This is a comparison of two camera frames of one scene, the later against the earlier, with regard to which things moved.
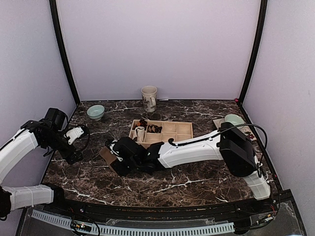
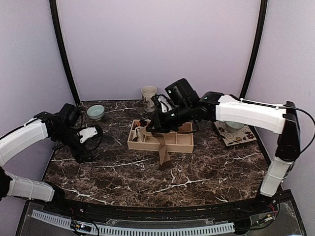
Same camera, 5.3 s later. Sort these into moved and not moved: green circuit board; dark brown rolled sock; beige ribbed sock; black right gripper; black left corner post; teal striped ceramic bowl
Moved: black right gripper; beige ribbed sock
Not moved: black left corner post; teal striped ceramic bowl; green circuit board; dark brown rolled sock
